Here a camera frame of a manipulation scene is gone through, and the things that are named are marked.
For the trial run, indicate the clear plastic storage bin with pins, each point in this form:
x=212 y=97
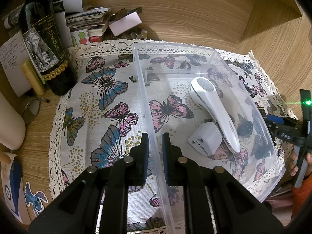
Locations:
x=151 y=107

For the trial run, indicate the blue cartoon sticker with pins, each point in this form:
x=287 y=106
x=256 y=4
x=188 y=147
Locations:
x=35 y=198

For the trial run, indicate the white rounded container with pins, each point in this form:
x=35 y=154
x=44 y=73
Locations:
x=9 y=124

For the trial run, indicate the small round mirror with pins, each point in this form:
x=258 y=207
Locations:
x=31 y=111

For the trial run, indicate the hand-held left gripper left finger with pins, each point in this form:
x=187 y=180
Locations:
x=145 y=151

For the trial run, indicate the pile of small metal pieces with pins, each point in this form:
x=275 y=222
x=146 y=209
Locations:
x=134 y=34

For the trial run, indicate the stack of papers and booklets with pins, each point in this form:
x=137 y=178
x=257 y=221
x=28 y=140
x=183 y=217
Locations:
x=80 y=17

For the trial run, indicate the white handwritten paper note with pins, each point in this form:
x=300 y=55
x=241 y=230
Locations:
x=12 y=56

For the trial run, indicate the blue and white card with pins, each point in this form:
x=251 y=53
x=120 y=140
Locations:
x=13 y=190

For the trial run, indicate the beige lip balm tube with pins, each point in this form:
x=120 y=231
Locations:
x=33 y=78

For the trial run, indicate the black angular object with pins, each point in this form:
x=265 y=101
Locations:
x=260 y=148

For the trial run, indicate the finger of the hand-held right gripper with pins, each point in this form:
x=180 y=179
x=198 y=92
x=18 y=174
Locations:
x=275 y=120

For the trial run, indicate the white travel plug adapter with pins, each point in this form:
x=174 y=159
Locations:
x=204 y=139

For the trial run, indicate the white handheld fabric shaver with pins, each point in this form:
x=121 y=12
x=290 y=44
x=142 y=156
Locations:
x=214 y=102

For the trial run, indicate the person's right forearm orange sleeve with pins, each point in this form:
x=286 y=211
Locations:
x=302 y=202

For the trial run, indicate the round black object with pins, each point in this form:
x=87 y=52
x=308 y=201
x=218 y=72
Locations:
x=244 y=128

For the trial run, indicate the butterfly print lace cloth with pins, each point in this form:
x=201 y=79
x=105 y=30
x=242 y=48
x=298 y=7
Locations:
x=97 y=117

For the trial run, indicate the pale pink note pad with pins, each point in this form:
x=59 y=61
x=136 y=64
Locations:
x=125 y=24

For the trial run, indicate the dark wine bottle elephant label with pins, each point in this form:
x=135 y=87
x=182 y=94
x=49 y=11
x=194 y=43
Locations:
x=46 y=41

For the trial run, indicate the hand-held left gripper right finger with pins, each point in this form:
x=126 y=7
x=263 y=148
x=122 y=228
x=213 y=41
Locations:
x=165 y=156

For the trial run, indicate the person's right hand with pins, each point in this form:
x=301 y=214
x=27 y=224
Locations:
x=293 y=163

